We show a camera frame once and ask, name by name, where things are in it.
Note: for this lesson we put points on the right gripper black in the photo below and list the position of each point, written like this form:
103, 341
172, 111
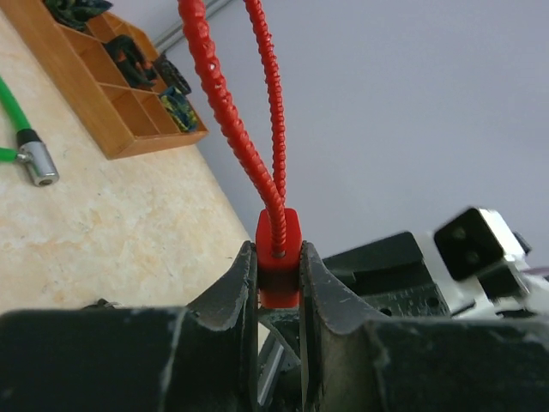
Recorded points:
387, 277

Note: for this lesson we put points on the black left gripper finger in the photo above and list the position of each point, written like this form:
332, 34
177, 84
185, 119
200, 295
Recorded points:
231, 301

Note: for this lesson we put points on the red cable padlock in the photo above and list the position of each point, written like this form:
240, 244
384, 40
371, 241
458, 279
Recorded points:
278, 234

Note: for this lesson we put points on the black-headed key bunch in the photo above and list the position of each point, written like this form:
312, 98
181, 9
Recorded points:
102, 304

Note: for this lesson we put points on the rolled dark sock in tray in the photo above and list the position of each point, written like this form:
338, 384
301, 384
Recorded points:
179, 108

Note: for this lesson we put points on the black orange rolled sock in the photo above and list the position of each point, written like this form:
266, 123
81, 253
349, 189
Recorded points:
137, 71

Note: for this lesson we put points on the wooden compartment tray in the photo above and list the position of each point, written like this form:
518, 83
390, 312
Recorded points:
124, 121

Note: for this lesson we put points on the green black rolled sock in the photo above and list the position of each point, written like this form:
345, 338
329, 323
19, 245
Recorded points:
76, 13

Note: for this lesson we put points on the green cable lock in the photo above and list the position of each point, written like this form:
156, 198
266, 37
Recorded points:
30, 149

